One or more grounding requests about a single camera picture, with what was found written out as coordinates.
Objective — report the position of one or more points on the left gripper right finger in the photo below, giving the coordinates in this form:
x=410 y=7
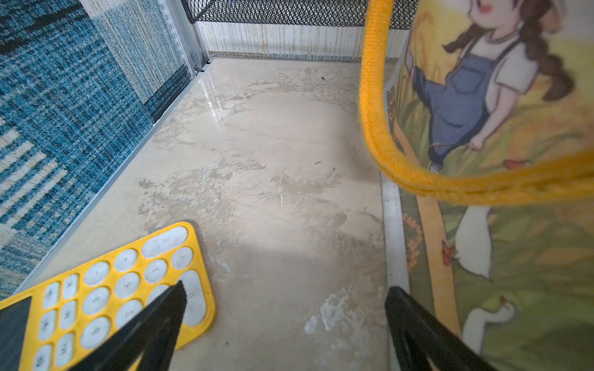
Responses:
x=421 y=341

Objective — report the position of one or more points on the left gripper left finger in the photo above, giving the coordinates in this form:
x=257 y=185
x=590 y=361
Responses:
x=148 y=341

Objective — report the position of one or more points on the white canvas tote bag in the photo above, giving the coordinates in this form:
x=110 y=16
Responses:
x=487 y=133

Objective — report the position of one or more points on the yellow calculator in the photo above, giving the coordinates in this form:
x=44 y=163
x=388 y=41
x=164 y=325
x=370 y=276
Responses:
x=55 y=324

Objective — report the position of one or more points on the black mesh shelf rack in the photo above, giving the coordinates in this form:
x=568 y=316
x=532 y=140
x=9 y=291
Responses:
x=329 y=13

